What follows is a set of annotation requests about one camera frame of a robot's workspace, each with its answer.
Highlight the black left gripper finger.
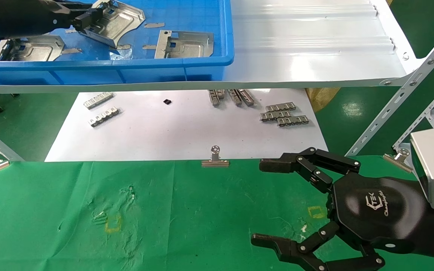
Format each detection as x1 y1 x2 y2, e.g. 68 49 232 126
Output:
55 0 99 12
57 8 104 32

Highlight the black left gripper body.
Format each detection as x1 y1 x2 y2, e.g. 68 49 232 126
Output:
0 0 61 40

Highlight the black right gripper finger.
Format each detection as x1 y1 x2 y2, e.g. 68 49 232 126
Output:
251 221 386 271
259 147 362 193

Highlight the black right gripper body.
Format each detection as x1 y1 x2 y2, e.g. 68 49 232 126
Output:
328 173 429 254

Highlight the curved sheet metal bracket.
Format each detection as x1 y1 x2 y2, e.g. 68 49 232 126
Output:
78 0 146 49

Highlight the blue plastic bin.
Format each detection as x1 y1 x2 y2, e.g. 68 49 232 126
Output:
0 0 235 85

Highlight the yellowish plastic bag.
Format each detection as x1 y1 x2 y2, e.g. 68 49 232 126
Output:
306 88 341 113

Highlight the white paper sheet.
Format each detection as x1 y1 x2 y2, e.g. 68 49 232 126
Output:
45 89 328 162

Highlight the narrow perforated white strut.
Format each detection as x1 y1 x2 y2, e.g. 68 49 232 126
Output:
392 73 434 152

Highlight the green table cloth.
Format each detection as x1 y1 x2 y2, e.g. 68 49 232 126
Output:
0 155 434 271

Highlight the white shelf board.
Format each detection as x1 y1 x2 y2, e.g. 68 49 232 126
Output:
0 0 425 94

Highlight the wide perforated white strut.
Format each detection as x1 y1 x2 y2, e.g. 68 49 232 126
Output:
345 18 434 157

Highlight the flat sheet metal bracket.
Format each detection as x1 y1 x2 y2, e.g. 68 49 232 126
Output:
0 35 66 62
154 30 214 59

